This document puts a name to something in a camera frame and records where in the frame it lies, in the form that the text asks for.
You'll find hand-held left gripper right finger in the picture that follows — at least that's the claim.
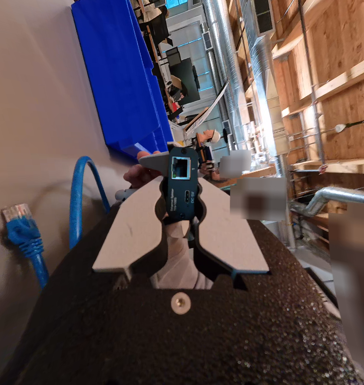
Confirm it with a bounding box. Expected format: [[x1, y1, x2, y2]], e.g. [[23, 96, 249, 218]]
[[194, 177, 270, 281]]

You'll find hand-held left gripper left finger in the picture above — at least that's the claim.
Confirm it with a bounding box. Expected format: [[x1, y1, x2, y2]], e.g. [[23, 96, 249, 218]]
[[92, 176, 168, 281]]

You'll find black ethernet splitter box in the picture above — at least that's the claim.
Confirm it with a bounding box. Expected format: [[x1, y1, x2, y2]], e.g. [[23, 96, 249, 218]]
[[163, 146, 205, 225]]

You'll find blue ethernet cable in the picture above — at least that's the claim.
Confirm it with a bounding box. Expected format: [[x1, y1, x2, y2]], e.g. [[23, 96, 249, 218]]
[[1, 155, 111, 290]]

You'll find person's right hand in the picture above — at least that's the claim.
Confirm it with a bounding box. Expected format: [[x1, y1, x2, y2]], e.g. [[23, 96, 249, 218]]
[[123, 150, 165, 189]]

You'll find figure with white helmet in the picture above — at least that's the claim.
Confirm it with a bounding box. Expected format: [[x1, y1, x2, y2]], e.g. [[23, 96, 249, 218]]
[[195, 128, 222, 181]]

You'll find black monitor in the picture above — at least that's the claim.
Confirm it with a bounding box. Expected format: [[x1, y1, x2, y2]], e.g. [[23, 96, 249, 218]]
[[169, 57, 201, 105]]

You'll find blue plastic bin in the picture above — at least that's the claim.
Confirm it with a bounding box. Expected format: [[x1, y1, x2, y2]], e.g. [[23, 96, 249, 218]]
[[71, 0, 174, 165]]

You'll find black vent grille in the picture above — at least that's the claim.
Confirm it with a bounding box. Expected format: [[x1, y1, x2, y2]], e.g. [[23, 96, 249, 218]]
[[252, 0, 276, 37]]

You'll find bent silver duct pipe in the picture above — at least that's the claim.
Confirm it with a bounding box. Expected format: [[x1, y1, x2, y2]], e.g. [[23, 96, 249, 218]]
[[290, 186, 364, 218]]

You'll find silver ventilation duct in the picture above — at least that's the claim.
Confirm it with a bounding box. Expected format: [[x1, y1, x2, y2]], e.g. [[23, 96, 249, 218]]
[[202, 0, 292, 187]]

